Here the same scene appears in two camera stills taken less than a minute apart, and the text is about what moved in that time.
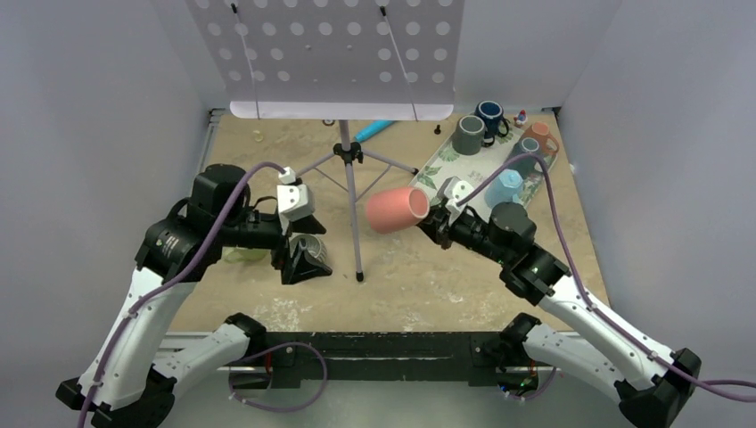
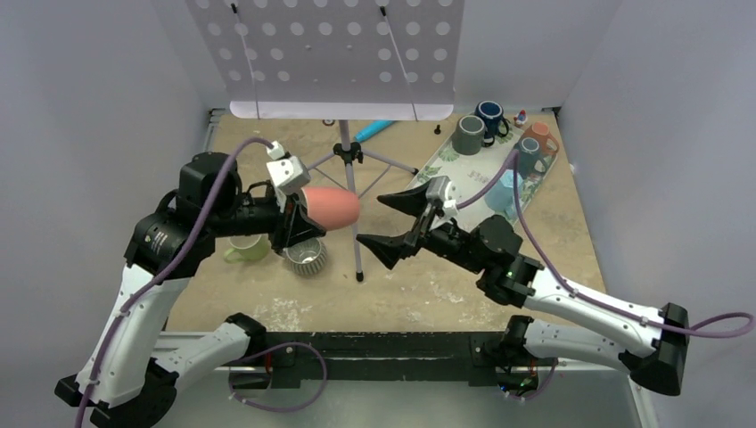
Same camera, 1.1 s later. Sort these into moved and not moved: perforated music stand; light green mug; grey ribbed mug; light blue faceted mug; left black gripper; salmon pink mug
Moved: left black gripper; salmon pink mug
Not moved: grey ribbed mug; light green mug; perforated music stand; light blue faceted mug
